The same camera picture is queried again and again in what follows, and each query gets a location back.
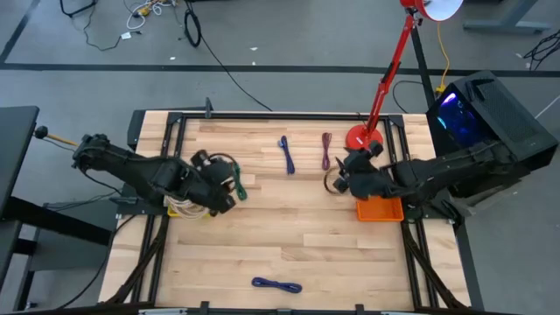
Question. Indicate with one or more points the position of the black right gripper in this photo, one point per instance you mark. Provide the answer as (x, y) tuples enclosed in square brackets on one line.
[(367, 179)]

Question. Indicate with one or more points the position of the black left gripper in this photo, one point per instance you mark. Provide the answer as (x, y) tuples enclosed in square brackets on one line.
[(214, 184)]

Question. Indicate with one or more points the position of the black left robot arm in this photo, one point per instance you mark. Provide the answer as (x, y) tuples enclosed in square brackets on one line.
[(131, 168)]

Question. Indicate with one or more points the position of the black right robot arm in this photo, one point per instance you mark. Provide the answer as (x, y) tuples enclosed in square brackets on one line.
[(437, 175)]

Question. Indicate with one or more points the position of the red desk lamp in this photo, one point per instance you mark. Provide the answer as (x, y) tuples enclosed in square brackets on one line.
[(356, 137)]

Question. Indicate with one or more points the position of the orange plastic basket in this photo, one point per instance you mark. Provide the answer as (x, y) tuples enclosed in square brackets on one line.
[(380, 210)]

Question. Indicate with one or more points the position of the black table clamp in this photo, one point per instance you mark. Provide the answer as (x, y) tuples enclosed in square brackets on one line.
[(208, 107)]

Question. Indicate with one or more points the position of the black glass-sided computer tower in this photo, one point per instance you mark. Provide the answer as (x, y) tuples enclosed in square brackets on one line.
[(490, 118)]

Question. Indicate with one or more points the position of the wooden stick with black knob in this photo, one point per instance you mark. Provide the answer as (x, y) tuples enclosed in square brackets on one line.
[(40, 131)]

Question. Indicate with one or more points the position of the black side desk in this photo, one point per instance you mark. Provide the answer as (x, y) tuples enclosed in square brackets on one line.
[(15, 149)]

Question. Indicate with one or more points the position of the grey desk leg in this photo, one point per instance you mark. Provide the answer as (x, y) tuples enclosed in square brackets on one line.
[(507, 22)]

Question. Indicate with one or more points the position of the black metal table frame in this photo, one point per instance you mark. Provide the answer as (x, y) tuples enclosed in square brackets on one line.
[(284, 116)]

